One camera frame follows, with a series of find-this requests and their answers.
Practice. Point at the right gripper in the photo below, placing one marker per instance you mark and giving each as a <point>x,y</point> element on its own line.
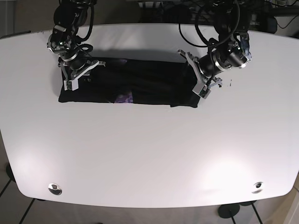
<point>74,59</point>

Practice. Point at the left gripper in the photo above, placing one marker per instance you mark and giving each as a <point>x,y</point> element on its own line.
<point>199,74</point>

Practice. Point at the black printed T-shirt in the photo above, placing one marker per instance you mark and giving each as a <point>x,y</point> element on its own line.
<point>136,82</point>

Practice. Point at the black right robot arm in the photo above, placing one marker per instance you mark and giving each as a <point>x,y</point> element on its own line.
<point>73,14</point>

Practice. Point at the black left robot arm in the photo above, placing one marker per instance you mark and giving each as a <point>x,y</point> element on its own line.
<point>229,16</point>

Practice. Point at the left silver table grommet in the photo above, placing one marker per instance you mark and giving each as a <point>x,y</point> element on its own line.
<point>54,189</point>

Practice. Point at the silver table grommet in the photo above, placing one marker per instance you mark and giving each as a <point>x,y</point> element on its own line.
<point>54,189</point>
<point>257,187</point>

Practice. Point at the right silver table grommet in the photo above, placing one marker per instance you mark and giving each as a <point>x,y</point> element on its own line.
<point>257,187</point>

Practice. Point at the black round stand base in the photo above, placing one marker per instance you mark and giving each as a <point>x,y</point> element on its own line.
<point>227,211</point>

